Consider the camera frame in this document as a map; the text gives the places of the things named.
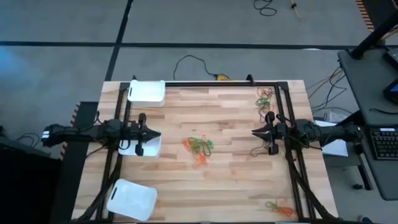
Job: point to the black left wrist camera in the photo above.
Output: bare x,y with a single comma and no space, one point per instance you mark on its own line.
132,128

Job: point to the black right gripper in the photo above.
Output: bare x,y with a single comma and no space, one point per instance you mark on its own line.
271,133

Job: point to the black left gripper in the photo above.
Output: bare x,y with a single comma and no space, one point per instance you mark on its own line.
142,130

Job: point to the white plastic basket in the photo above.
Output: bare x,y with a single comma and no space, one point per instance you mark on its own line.
152,149
132,199
146,91

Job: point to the black flat device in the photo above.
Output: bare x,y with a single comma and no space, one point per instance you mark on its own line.
391,54

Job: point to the black diagonal pole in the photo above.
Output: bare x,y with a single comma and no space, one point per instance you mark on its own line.
373,37

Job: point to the black aluminium rig frame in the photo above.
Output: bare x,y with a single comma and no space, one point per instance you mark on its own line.
217,83

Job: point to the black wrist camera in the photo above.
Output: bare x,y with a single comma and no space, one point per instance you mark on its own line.
283,129
132,128

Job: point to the black tablet blue screen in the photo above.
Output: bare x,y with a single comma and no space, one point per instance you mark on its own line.
392,91

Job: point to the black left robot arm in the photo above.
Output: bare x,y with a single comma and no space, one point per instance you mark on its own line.
77,132

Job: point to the yellow plug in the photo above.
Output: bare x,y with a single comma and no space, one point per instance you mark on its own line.
222,76

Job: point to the clear plastic bag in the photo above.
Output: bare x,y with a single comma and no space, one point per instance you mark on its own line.
335,116

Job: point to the small black floor object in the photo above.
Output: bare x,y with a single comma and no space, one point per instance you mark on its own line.
358,186

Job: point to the orange black striped platform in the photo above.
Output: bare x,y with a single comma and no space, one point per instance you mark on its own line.
382,7

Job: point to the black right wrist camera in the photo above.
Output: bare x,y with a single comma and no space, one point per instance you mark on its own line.
283,129

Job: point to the black cabinet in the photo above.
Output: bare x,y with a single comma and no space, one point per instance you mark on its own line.
28,186

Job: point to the green rubber band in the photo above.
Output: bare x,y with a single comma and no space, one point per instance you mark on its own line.
271,205
209,145
194,143
262,101
266,143

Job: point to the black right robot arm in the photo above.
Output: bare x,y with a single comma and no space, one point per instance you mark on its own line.
326,132

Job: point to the grey desk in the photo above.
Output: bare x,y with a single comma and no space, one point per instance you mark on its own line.
367,87

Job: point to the black keyboard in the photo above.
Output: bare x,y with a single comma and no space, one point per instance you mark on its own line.
385,143

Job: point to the white paper sheet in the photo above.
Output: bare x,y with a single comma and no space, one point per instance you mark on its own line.
337,149

